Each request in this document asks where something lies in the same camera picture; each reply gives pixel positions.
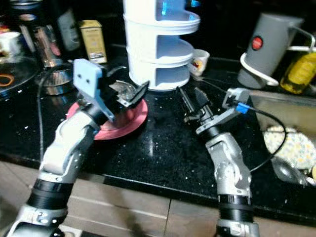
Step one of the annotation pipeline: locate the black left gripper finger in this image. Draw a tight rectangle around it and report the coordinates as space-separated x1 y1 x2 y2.
117 80 151 108
102 66 128 82

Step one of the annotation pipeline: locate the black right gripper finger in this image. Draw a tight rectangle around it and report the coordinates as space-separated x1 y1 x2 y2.
193 87 210 112
177 87 195 116

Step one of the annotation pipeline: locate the floral patterned round plate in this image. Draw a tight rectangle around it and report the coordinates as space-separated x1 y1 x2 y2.
263 126 316 171

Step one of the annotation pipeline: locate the pink plastic plate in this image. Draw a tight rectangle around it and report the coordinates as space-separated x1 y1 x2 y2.
67 96 149 141

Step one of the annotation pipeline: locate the yellow tea box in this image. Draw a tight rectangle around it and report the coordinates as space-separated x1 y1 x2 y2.
78 20 108 65

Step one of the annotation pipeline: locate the white printed mug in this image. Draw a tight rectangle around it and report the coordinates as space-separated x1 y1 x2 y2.
188 48 210 77
0 31 23 59

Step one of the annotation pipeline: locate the white tiered storage rack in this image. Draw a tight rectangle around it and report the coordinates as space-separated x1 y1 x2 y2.
122 0 201 92

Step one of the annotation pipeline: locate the dark labelled bottle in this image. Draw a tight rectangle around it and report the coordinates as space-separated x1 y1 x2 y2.
57 5 83 50

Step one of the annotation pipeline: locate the glass jar steel base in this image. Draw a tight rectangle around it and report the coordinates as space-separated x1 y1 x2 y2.
12 0 75 95

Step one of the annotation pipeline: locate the round glass lid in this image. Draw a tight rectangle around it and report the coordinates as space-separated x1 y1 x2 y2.
0 54 39 97

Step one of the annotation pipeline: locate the stainless steel sink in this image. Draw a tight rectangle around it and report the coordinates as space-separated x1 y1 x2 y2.
249 91 316 191

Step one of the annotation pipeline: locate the brown cabinet door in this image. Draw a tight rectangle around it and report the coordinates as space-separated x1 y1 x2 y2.
164 197 316 237

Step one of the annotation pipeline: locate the yellow oil bottle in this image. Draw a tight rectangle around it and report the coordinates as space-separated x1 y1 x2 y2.
279 49 316 94

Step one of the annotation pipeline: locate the small steel bowl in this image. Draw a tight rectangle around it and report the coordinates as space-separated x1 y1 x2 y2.
272 157 309 187

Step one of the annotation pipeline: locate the orange rubber band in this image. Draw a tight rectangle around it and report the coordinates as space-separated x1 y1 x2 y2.
0 73 17 87

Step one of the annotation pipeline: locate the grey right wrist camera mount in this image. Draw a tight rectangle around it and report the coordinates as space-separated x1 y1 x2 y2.
195 88 251 135

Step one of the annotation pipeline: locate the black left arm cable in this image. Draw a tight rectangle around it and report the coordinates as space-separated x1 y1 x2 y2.
36 64 79 158

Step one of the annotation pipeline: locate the grey jug white handle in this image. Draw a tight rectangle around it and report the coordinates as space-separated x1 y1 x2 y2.
237 12 306 88

